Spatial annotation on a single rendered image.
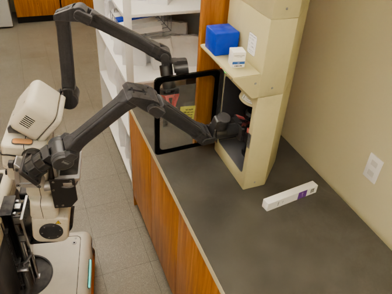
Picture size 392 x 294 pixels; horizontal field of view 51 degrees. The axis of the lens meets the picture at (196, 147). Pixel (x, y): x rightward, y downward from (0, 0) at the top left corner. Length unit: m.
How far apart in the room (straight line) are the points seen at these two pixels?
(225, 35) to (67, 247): 1.53
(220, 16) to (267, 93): 0.41
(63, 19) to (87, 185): 1.80
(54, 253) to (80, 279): 0.25
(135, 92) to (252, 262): 0.75
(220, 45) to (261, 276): 0.88
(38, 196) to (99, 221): 1.15
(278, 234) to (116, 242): 1.44
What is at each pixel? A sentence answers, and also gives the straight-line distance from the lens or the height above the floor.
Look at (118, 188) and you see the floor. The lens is 3.24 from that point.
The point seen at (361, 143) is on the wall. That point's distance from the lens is 1.82.
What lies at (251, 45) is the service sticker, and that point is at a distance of 1.59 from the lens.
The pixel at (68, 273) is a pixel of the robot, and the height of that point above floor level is 0.28.
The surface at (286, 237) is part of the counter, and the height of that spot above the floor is 0.94.
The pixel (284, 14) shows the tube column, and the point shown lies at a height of 1.72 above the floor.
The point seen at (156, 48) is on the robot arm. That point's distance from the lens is 1.78.
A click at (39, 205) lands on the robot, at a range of 1.90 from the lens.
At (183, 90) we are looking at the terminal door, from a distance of 1.79.
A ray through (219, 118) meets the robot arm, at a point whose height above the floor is 1.27.
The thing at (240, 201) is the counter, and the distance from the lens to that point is 1.80.
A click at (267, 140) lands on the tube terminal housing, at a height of 1.19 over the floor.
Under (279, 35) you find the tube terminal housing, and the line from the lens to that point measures 1.51.
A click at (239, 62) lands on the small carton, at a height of 1.53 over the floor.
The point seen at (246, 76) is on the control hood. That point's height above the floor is 1.51.
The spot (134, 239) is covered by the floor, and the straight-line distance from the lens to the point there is 2.87.
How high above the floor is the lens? 2.17
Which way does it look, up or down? 36 degrees down
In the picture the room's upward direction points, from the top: 4 degrees clockwise
